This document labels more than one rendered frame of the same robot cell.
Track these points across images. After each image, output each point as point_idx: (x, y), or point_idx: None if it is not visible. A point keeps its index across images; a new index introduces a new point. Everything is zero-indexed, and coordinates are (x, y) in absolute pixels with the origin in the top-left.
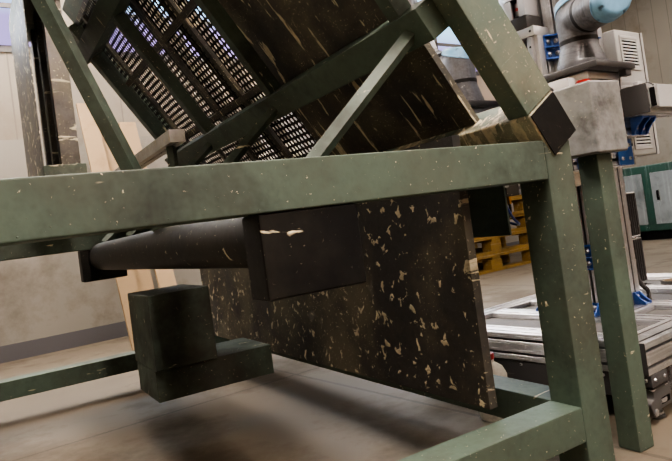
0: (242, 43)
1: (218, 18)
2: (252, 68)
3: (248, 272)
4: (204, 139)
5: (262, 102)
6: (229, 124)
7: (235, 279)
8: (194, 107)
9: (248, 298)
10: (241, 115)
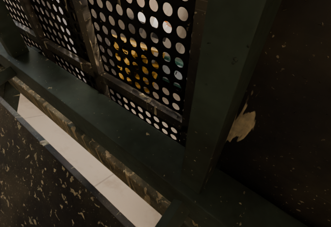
0: (233, 113)
1: (260, 29)
2: (209, 165)
3: (20, 201)
4: (6, 61)
5: (166, 183)
6: (62, 104)
7: (2, 183)
8: (3, 17)
9: (13, 214)
10: (96, 129)
